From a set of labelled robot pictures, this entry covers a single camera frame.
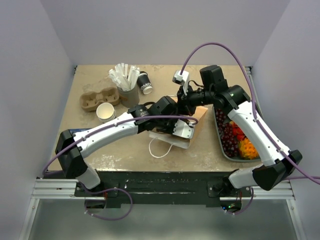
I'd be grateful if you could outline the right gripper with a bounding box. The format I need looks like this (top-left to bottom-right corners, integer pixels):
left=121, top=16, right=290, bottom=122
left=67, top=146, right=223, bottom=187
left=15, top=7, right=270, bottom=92
left=173, top=83, right=215, bottom=117

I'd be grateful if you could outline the brown paper takeout bag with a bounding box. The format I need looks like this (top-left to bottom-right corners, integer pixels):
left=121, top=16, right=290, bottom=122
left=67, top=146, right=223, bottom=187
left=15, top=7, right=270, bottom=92
left=148, top=106, right=208, bottom=159

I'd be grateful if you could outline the black paper coffee cup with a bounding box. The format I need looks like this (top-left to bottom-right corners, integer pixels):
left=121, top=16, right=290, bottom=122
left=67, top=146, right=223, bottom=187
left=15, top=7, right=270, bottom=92
left=137, top=71, right=153, bottom=95

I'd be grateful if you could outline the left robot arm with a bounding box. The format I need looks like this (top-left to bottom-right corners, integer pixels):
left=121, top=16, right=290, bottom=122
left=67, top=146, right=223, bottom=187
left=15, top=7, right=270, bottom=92
left=55, top=96, right=178, bottom=196

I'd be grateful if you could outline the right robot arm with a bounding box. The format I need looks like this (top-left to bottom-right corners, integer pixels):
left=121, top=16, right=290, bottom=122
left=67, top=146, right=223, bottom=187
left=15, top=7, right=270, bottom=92
left=172, top=65, right=302, bottom=197

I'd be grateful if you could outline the blue battery blister pack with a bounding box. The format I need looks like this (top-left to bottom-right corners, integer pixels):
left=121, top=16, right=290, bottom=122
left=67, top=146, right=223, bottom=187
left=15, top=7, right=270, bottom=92
left=69, top=128, right=90, bottom=134

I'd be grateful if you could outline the cherries pile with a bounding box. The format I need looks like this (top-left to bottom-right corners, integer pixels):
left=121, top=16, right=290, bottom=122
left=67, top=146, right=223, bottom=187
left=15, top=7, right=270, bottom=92
left=229, top=121, right=246, bottom=142

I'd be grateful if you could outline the dark red grapes bunch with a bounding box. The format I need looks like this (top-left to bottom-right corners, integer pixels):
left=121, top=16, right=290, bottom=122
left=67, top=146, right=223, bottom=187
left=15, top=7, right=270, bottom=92
left=214, top=108, right=239, bottom=158

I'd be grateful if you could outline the stack of paper cups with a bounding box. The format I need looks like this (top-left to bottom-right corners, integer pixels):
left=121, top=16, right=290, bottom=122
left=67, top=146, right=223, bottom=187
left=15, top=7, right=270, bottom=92
left=96, top=102, right=116, bottom=123

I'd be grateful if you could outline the grey fruit tray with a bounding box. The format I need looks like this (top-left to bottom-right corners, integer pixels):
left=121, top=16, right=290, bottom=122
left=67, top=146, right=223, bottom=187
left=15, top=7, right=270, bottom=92
left=212, top=106, right=260, bottom=162

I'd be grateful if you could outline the cardboard cup carrier bottom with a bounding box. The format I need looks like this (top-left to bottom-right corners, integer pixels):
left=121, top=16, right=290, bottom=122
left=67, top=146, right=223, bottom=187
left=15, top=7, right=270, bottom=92
left=79, top=87, right=121, bottom=112

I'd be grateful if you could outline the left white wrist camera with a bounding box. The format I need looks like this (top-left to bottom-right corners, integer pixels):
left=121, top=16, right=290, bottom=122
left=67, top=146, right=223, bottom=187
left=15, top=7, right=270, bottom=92
left=172, top=119, right=196, bottom=139

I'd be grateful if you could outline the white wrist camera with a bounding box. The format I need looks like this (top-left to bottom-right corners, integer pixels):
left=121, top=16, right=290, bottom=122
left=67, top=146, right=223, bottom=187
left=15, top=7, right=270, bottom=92
left=172, top=119, right=196, bottom=139
left=172, top=70, right=190, bottom=95

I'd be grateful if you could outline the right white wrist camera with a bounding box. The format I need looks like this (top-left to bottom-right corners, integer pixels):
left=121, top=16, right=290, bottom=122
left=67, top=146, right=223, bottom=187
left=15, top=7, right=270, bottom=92
left=172, top=70, right=190, bottom=95

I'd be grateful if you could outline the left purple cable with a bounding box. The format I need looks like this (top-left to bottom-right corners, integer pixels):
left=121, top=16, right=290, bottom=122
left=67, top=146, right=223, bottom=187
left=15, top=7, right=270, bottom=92
left=41, top=114, right=199, bottom=220

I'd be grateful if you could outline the purple cable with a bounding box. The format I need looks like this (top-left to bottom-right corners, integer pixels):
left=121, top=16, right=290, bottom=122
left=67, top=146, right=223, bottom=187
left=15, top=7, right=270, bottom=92
left=181, top=42, right=320, bottom=216
left=41, top=114, right=199, bottom=220

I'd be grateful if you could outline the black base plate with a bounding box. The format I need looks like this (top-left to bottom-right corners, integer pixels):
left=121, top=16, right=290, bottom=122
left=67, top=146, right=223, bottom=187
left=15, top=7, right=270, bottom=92
left=74, top=171, right=251, bottom=208

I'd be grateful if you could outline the aluminium rail frame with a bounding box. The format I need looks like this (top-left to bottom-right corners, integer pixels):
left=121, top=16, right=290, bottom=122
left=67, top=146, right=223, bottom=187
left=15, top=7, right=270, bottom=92
left=19, top=171, right=307, bottom=240

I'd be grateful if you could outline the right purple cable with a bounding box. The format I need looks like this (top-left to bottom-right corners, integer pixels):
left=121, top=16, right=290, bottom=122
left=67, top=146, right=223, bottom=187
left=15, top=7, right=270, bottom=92
left=181, top=42, right=320, bottom=216

